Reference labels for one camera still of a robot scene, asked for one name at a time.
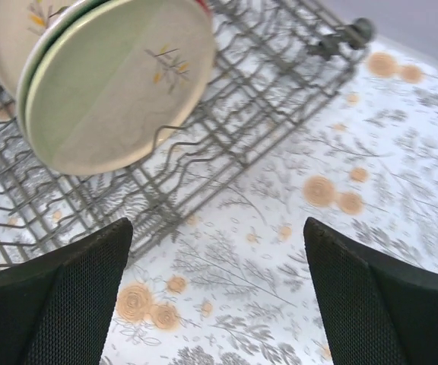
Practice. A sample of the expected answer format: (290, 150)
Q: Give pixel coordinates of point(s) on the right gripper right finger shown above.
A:
(375, 309)

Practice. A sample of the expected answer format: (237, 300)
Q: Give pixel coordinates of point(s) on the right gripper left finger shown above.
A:
(56, 309)

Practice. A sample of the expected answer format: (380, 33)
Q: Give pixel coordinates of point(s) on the cream leaf plate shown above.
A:
(22, 23)
(120, 87)

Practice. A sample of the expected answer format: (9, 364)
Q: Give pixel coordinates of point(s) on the red teal flower plate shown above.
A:
(29, 83)

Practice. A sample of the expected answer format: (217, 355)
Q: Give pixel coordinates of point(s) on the floral tablecloth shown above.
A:
(233, 287)

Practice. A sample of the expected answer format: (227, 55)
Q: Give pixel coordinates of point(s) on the grey wire dish rack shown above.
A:
(278, 63)

